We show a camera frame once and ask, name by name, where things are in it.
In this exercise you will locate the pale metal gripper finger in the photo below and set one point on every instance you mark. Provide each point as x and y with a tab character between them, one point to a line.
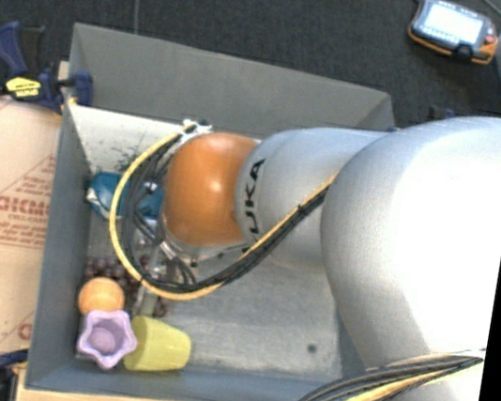
148	304

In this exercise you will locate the yellow plastic cup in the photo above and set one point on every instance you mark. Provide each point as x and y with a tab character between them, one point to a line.
162	346

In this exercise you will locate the orange toy fruit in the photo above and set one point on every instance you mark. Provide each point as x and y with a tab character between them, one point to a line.
101	296

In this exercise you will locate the dark purple toy grapes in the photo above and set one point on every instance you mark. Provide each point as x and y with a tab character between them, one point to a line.
108	268

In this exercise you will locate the purple star-shaped cup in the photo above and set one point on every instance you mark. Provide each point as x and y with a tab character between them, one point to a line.
106	337

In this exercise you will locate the blue plastic packet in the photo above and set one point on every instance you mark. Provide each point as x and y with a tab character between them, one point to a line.
104	194

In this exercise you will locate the grey metal bin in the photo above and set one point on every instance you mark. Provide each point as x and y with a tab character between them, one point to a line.
253	328

